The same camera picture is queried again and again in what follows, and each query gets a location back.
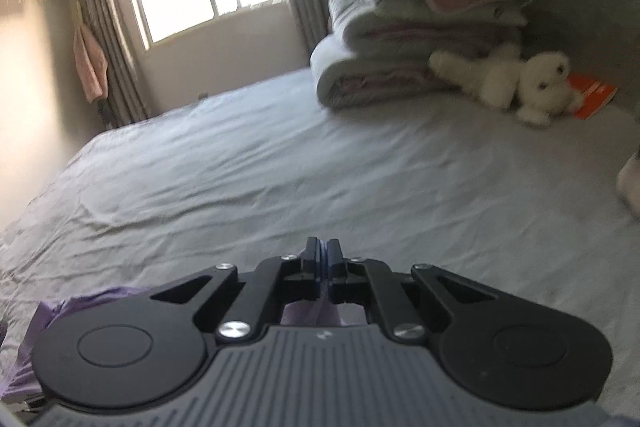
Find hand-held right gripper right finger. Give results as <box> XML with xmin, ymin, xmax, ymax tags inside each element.
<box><xmin>324</xmin><ymin>237</ymin><xmax>501</xmax><ymax>340</ymax></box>

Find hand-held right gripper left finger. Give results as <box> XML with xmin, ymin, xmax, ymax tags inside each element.
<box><xmin>149</xmin><ymin>237</ymin><xmax>321</xmax><ymax>342</ymax></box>

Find lilac shirt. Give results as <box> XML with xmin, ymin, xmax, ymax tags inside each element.
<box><xmin>5</xmin><ymin>284</ymin><xmax>368</xmax><ymax>405</ymax></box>

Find bed with grey sheet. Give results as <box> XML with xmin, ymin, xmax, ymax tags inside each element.
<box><xmin>0</xmin><ymin>67</ymin><xmax>640</xmax><ymax>427</ymax></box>

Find folded grey quilt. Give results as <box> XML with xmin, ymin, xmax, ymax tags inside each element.
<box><xmin>327</xmin><ymin>0</ymin><xmax>531</xmax><ymax>58</ymax></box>

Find white plush toy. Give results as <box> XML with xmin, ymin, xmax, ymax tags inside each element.
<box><xmin>427</xmin><ymin>42</ymin><xmax>586</xmax><ymax>126</ymax></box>

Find pink hanging towel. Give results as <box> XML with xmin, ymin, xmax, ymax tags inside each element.
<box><xmin>72</xmin><ymin>24</ymin><xmax>110</xmax><ymax>104</ymax></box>

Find pale grey cloth bundle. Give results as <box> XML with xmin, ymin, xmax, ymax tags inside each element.
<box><xmin>616</xmin><ymin>147</ymin><xmax>640</xmax><ymax>220</ymax></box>

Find orange book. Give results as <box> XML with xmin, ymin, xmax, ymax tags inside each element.
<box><xmin>565</xmin><ymin>73</ymin><xmax>618</xmax><ymax>120</ymax></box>

